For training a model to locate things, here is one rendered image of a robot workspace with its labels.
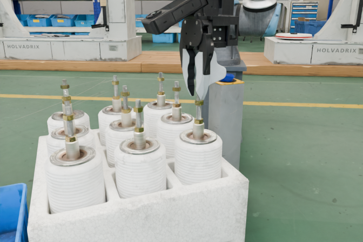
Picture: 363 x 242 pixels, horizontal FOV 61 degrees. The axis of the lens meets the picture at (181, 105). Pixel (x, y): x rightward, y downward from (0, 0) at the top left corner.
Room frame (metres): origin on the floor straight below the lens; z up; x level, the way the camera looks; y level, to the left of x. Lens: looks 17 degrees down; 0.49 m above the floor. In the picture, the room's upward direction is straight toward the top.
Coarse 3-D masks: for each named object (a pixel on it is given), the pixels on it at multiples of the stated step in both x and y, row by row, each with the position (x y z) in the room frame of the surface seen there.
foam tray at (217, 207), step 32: (224, 160) 0.61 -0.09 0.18; (32, 192) 0.48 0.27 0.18; (160, 192) 0.48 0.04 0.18; (192, 192) 0.48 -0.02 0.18; (224, 192) 0.51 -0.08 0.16; (32, 224) 0.40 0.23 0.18; (64, 224) 0.40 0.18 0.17; (96, 224) 0.42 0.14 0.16; (128, 224) 0.44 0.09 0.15; (160, 224) 0.46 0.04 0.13; (192, 224) 0.48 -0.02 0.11; (224, 224) 0.51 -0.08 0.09
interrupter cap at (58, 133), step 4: (60, 128) 0.61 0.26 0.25; (76, 128) 0.61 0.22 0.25; (80, 128) 0.61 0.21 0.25; (84, 128) 0.61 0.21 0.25; (88, 128) 0.61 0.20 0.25; (52, 132) 0.58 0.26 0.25; (56, 132) 0.59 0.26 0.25; (60, 132) 0.59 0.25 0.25; (64, 132) 0.59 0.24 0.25; (76, 132) 0.59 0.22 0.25; (80, 132) 0.59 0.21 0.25; (84, 132) 0.59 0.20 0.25; (88, 132) 0.59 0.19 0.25; (52, 136) 0.57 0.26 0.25; (56, 136) 0.57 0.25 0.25; (60, 136) 0.57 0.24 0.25; (64, 136) 0.57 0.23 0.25; (80, 136) 0.57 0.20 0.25
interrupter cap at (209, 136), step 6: (186, 132) 0.59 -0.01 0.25; (192, 132) 0.59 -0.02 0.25; (204, 132) 0.59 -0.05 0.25; (210, 132) 0.59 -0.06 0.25; (180, 138) 0.56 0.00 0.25; (186, 138) 0.55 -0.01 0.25; (192, 138) 0.56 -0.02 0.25; (204, 138) 0.56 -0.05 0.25; (210, 138) 0.55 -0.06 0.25; (216, 138) 0.55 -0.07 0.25; (198, 144) 0.53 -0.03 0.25; (204, 144) 0.53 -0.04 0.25
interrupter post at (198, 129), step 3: (195, 126) 0.56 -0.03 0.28; (198, 126) 0.56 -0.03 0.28; (201, 126) 0.56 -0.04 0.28; (195, 129) 0.56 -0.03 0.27; (198, 129) 0.56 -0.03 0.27; (201, 129) 0.56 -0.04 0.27; (195, 132) 0.56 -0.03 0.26; (198, 132) 0.56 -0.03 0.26; (201, 132) 0.56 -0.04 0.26; (195, 135) 0.56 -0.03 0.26; (198, 135) 0.56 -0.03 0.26; (201, 135) 0.56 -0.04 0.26; (195, 138) 0.56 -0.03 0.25; (198, 138) 0.56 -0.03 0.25; (201, 138) 0.56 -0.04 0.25
